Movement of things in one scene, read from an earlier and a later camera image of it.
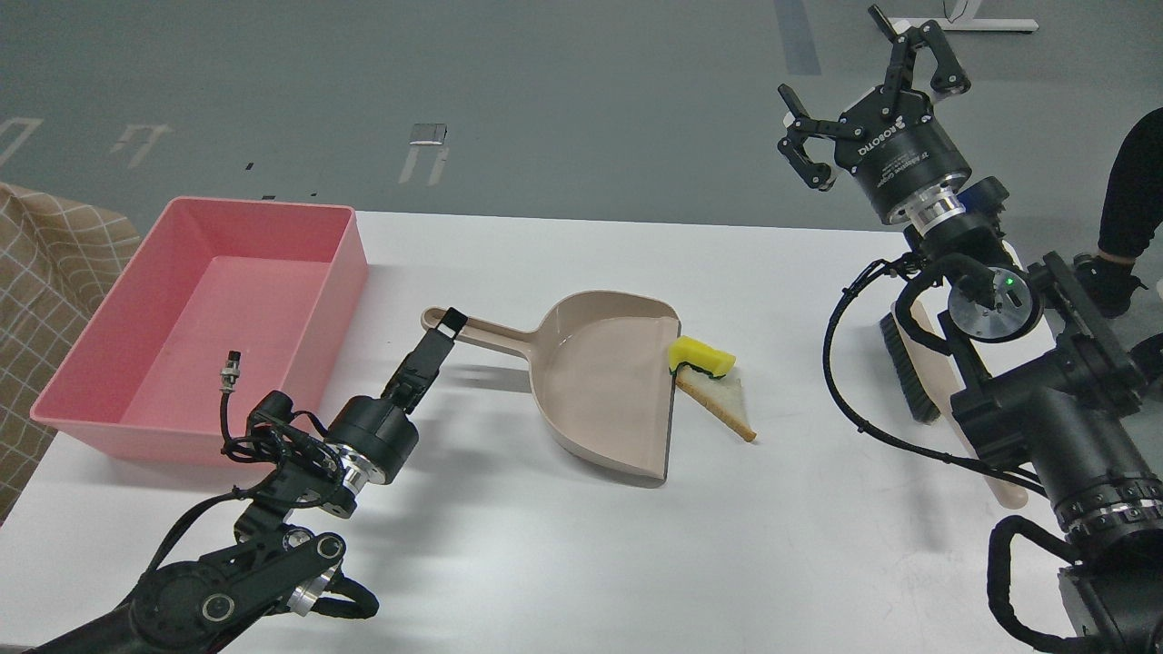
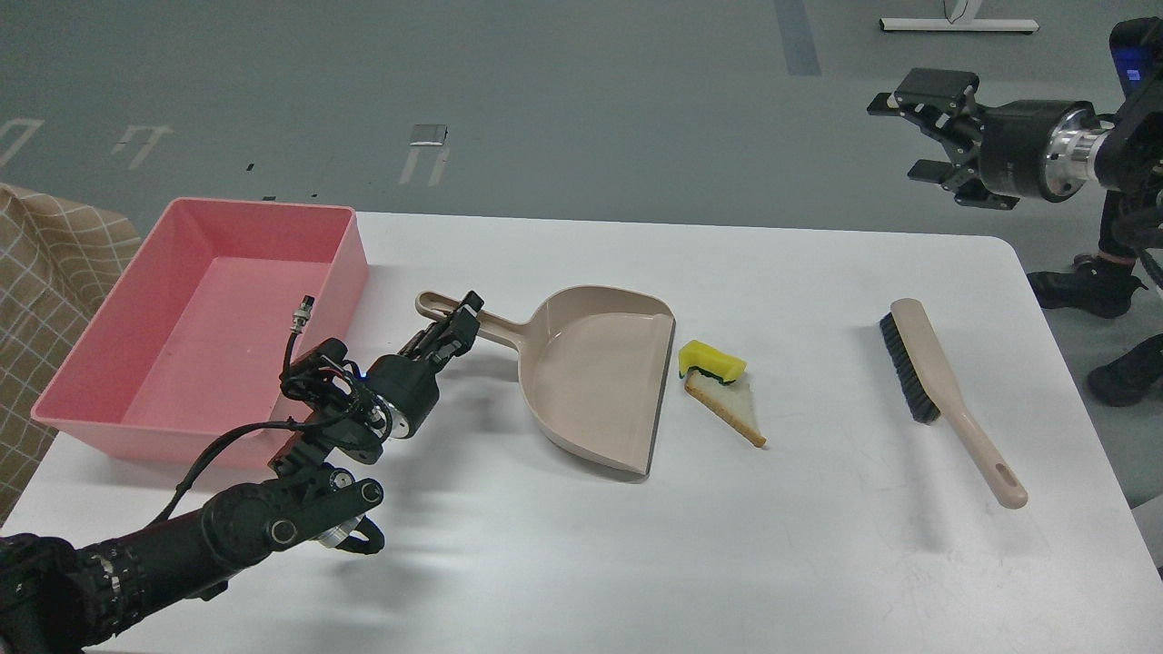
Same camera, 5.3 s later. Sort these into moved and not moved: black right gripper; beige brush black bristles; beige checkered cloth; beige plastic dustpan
Moved: black right gripper
Not moved: beige checkered cloth; beige brush black bristles; beige plastic dustpan
